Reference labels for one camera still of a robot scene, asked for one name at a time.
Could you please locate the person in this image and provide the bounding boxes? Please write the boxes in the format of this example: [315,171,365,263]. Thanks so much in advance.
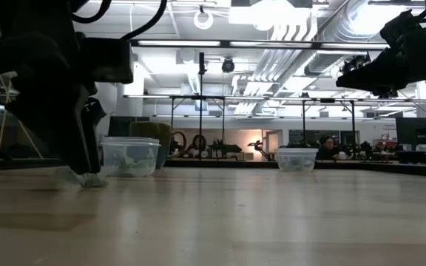
[315,134,342,161]

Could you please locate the olive green ceramic mug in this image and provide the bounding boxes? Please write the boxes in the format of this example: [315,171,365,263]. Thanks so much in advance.
[129,121,188,171]

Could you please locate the black cable loop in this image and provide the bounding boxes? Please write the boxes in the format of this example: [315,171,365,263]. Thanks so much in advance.
[71,0,169,41]

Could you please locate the black overhead camera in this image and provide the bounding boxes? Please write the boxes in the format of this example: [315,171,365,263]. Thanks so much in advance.
[220,57,236,74]

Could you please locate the white sweetener packet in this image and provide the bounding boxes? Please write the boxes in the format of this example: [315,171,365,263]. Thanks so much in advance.
[49,166,109,190]

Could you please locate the pale sweetener packets pile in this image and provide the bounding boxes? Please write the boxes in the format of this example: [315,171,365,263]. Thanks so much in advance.
[113,151,152,178]

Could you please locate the black table edge rail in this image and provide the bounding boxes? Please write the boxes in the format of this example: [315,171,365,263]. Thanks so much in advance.
[0,157,426,180]

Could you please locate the black metal workstation frame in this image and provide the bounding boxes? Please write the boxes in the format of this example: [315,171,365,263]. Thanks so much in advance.
[169,95,358,158]

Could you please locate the black overhead frame bar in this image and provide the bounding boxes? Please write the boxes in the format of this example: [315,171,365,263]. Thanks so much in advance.
[129,38,391,52]

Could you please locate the black computer monitor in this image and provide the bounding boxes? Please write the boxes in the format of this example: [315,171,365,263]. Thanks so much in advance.
[395,117,426,146]

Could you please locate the small round clear plastic bin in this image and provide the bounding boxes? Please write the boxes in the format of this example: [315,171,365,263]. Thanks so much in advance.
[274,147,320,174]

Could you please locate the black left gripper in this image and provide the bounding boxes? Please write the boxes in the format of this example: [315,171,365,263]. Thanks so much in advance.
[0,32,135,175]

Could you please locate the large clear plastic bin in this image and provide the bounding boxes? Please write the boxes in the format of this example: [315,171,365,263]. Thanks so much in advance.
[99,136,162,179]

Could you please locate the white ring light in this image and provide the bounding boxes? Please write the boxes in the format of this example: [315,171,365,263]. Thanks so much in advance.
[192,7,214,31]

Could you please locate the black vertical pole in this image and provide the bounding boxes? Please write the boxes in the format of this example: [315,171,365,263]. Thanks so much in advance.
[197,51,208,161]

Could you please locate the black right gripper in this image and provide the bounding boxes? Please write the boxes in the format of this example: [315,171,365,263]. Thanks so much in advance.
[335,9,426,100]

